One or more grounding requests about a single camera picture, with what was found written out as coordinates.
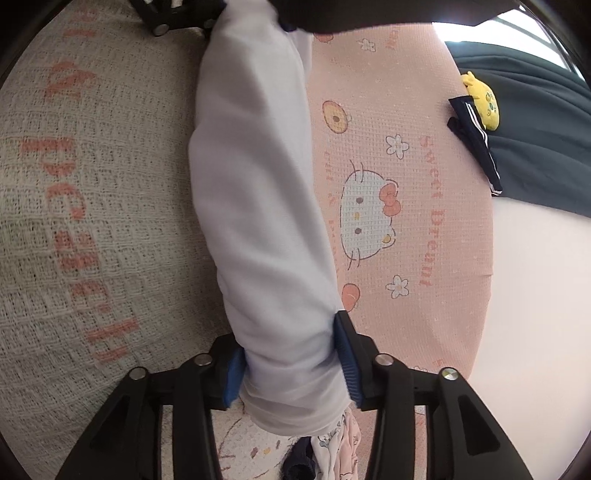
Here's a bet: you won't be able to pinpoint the pink printed garment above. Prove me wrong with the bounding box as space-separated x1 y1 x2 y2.
337 406 363 480

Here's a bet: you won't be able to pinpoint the pink cat print sofa cover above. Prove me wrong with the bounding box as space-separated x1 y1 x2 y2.
0 0 497 480

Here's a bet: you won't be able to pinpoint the white cartoon print garment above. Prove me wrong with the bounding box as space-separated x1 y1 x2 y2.
310 411 345 480

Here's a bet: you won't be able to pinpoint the navy white-striped shorts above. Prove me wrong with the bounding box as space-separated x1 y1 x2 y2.
447 96 504 197

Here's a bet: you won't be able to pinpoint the window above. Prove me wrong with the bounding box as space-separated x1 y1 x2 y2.
434 4 573 70

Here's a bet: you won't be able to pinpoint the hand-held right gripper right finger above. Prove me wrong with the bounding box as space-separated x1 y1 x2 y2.
333 311 534 480

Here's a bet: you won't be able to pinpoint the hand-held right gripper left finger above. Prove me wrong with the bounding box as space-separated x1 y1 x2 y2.
55 335 247 480

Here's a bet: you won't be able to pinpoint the yellow plush toy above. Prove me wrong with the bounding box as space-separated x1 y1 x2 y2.
461 71 502 132

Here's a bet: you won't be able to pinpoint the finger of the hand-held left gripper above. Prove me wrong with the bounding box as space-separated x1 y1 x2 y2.
129 0 227 37
277 0 324 34

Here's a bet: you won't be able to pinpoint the black garment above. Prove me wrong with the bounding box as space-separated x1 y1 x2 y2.
323 0 519 34

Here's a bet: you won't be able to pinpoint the crumpled navy garment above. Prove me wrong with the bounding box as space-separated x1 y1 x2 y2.
281 438 317 480

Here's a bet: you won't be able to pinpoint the white navy-trimmed t-shirt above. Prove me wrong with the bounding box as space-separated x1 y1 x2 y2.
188 0 350 437

